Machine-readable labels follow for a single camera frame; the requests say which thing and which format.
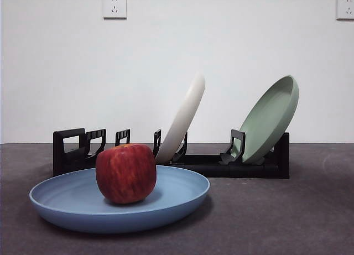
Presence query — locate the black plastic plate rack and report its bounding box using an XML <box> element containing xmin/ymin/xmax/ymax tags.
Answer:
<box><xmin>52</xmin><ymin>127</ymin><xmax>290</xmax><ymax>180</ymax></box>

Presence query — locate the cream white round plate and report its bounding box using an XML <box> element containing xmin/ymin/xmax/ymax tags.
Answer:
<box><xmin>154</xmin><ymin>72</ymin><xmax>206</xmax><ymax>164</ymax></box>

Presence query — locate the blue round plate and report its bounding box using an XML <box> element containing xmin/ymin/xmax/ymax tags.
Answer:
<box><xmin>29</xmin><ymin>165</ymin><xmax>211</xmax><ymax>234</ymax></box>

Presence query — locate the red apple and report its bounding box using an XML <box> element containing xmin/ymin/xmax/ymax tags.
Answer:
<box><xmin>95</xmin><ymin>143</ymin><xmax>157</xmax><ymax>205</ymax></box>

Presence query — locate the white wall socket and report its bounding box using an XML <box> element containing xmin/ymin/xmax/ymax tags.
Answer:
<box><xmin>336</xmin><ymin>0</ymin><xmax>354</xmax><ymax>20</ymax></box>
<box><xmin>102</xmin><ymin>0</ymin><xmax>128</xmax><ymax>20</ymax></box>

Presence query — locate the pale green round plate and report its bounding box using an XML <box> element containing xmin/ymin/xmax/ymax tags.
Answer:
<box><xmin>238</xmin><ymin>75</ymin><xmax>300</xmax><ymax>164</ymax></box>

